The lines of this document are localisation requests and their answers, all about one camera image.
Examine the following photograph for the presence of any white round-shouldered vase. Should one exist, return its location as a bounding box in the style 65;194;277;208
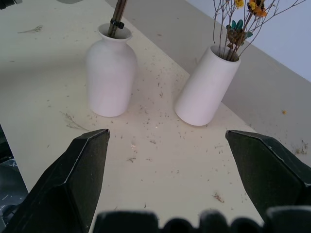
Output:
85;23;138;118

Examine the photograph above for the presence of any white cylindrical vase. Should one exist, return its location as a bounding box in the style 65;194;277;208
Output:
174;44;242;127

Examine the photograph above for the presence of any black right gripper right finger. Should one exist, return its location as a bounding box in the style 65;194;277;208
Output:
225;130;311;219

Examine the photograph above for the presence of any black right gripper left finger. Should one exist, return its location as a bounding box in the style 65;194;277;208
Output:
4;128;111;233

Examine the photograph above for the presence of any dried bouquet with yellow flowers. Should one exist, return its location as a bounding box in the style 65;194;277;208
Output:
212;0;307;62

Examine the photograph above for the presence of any brown-stemmed bouquet with black tie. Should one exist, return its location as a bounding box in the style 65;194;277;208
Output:
107;0;129;38

